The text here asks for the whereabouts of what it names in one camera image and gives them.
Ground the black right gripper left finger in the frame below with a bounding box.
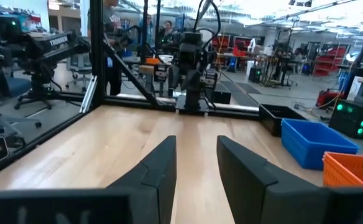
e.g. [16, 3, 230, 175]
[0, 135, 178, 224]

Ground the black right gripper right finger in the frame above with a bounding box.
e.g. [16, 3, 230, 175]
[216, 135, 363, 224]

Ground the red storage shelf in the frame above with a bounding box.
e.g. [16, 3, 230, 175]
[312, 45, 347, 78]

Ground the person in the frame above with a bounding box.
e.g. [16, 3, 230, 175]
[161, 19, 174, 37]
[139, 13, 155, 48]
[87, 0, 124, 96]

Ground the blue plastic basket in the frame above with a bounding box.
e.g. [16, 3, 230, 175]
[280, 118, 361, 171]

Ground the black plastic basket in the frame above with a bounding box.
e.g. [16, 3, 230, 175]
[258, 103, 308, 138]

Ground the orange plastic basket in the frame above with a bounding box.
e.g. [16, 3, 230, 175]
[322, 151, 363, 188]

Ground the grey office chair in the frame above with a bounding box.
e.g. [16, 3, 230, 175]
[65, 52, 91, 93]

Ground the red floor machine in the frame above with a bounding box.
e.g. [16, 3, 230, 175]
[315, 88, 346, 109]

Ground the black box with green lights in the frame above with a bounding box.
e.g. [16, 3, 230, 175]
[328, 98, 363, 140]

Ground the blue office chair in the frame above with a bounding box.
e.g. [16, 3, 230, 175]
[0, 74, 43, 131]

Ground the black aluminium table frame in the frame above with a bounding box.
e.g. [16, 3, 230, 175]
[0, 0, 263, 182]

